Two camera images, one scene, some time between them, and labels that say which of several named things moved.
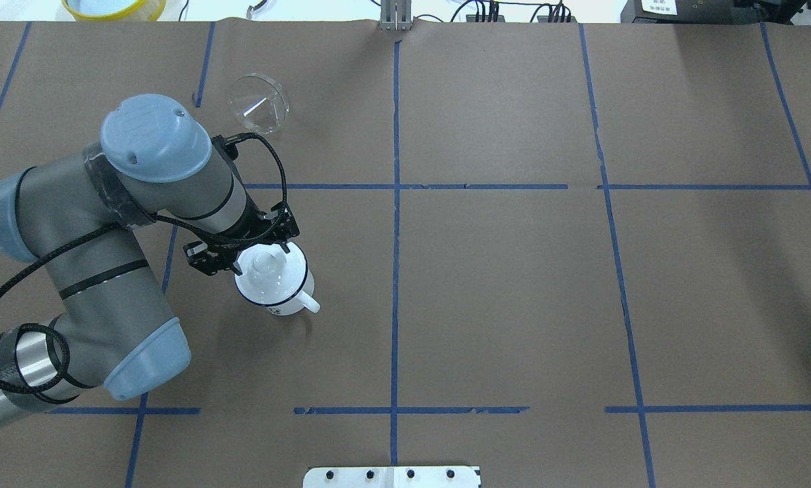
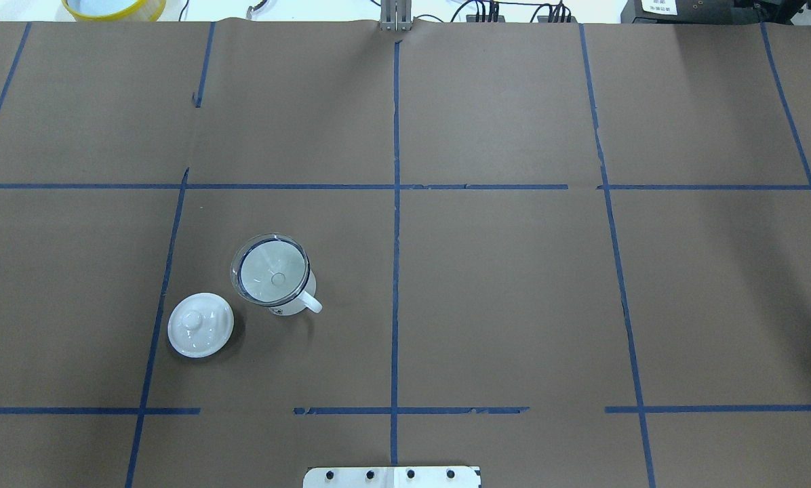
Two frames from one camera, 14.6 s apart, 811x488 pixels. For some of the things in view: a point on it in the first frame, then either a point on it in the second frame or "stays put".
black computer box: (708, 11) stays put
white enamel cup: (281, 281) stays put
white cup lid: (269, 275) → (200, 324)
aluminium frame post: (395, 15) stays put
